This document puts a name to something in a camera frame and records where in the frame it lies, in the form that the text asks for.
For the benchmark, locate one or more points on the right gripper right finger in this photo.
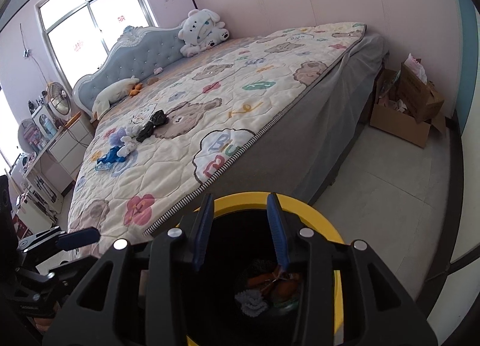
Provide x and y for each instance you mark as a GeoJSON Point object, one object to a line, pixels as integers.
{"type": "Point", "coordinates": [377, 310]}

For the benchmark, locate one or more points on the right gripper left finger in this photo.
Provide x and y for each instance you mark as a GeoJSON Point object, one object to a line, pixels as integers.
{"type": "Point", "coordinates": [137, 294]}

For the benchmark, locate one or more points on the blue plastic bag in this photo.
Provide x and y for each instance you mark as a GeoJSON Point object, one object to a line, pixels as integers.
{"type": "Point", "coordinates": [111, 157]}

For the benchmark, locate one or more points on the purple foam net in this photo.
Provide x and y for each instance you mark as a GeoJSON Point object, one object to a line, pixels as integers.
{"type": "Point", "coordinates": [115, 139]}
{"type": "Point", "coordinates": [252, 303]}

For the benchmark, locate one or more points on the black plastic bag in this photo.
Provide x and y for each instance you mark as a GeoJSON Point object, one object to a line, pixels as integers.
{"type": "Point", "coordinates": [158, 119]}

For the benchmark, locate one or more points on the orange snack wrapper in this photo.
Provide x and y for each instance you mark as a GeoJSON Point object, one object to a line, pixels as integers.
{"type": "Point", "coordinates": [277, 282]}

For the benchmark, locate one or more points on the white plastic bag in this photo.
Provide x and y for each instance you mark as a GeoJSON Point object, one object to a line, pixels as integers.
{"type": "Point", "coordinates": [133, 130]}

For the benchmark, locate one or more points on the yellow rimmed trash bin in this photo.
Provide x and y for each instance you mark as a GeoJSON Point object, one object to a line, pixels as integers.
{"type": "Point", "coordinates": [240, 247]}

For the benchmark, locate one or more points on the person left hand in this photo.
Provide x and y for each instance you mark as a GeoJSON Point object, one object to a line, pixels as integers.
{"type": "Point", "coordinates": [44, 323]}

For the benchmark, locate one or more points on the white rolling cart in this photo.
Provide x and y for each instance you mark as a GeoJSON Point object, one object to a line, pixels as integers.
{"type": "Point", "coordinates": [37, 212]}

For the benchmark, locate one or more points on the white desk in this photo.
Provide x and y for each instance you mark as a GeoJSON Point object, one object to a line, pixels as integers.
{"type": "Point", "coordinates": [47, 178]}

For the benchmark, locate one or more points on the side window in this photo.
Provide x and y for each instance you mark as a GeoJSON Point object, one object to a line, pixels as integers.
{"type": "Point", "coordinates": [10, 149]}

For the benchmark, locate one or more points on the bed with cartoon quilt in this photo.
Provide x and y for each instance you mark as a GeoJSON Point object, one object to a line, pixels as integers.
{"type": "Point", "coordinates": [271, 113]}

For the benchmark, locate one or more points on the white nightstand drawers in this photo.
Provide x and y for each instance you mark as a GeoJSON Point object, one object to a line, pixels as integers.
{"type": "Point", "coordinates": [69, 146]}

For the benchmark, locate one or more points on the small white crumpled tissue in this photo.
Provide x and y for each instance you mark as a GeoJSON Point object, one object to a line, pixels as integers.
{"type": "Point", "coordinates": [129, 145]}

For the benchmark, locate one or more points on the round vanity mirror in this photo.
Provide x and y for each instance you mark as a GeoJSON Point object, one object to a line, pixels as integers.
{"type": "Point", "coordinates": [29, 137]}

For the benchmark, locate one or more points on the white cosmetic cabinet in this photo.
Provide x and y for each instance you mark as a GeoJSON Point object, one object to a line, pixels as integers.
{"type": "Point", "coordinates": [44, 121]}

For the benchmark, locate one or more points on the cardboard box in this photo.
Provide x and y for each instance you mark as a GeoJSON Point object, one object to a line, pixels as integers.
{"type": "Point", "coordinates": [407, 104]}

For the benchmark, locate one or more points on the electric fan heater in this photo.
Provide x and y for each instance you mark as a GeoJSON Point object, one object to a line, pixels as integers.
{"type": "Point", "coordinates": [58, 101]}

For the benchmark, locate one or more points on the white goose plush pillow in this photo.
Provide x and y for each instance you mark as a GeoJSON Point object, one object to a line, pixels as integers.
{"type": "Point", "coordinates": [111, 94]}

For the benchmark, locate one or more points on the small brown plush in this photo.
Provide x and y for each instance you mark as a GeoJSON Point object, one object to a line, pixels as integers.
{"type": "Point", "coordinates": [152, 80]}

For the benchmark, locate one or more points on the small pink plush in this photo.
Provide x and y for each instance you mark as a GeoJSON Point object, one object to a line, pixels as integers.
{"type": "Point", "coordinates": [158, 70]}

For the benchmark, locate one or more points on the blue tufted headboard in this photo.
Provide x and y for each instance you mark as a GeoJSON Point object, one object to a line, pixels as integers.
{"type": "Point", "coordinates": [136, 54]}

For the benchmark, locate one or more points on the white plush bear toy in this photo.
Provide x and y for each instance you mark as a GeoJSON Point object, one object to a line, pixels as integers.
{"type": "Point", "coordinates": [202, 30]}

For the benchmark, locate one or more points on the large window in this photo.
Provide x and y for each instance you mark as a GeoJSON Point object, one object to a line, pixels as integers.
{"type": "Point", "coordinates": [81, 33]}

